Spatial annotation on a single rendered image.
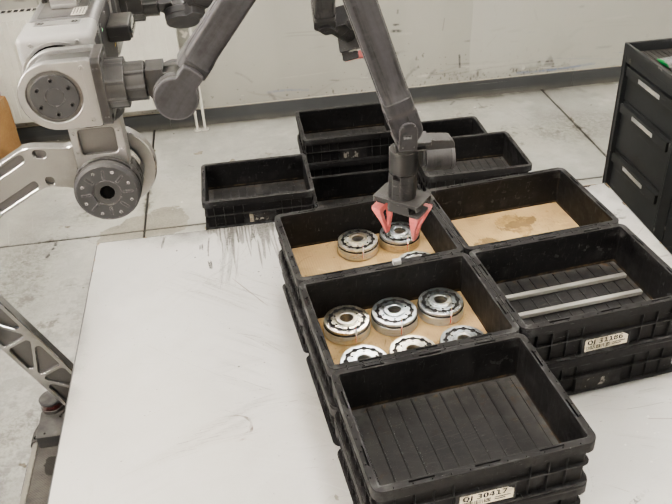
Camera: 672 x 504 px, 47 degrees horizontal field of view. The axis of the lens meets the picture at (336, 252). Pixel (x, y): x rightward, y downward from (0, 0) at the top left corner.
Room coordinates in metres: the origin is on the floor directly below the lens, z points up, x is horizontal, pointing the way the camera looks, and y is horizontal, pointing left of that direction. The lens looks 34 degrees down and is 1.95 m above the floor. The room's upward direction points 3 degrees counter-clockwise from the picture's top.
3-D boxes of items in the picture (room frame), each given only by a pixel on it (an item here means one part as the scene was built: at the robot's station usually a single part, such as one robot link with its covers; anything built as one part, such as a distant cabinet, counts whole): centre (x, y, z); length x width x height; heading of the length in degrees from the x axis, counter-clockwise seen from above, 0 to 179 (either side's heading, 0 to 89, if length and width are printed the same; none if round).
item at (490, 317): (1.29, -0.14, 0.87); 0.40 x 0.30 x 0.11; 102
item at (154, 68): (1.32, 0.28, 1.43); 0.10 x 0.05 x 0.09; 97
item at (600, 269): (1.37, -0.53, 0.87); 0.40 x 0.30 x 0.11; 102
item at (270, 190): (2.52, 0.28, 0.37); 0.40 x 0.30 x 0.45; 97
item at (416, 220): (1.35, -0.15, 1.11); 0.07 x 0.07 x 0.09; 57
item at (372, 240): (1.66, -0.06, 0.86); 0.10 x 0.10 x 0.01
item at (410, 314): (1.36, -0.12, 0.86); 0.10 x 0.10 x 0.01
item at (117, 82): (1.30, 0.36, 1.45); 0.09 x 0.08 x 0.12; 7
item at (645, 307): (1.37, -0.53, 0.92); 0.40 x 0.30 x 0.02; 102
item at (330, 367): (1.29, -0.14, 0.92); 0.40 x 0.30 x 0.02; 102
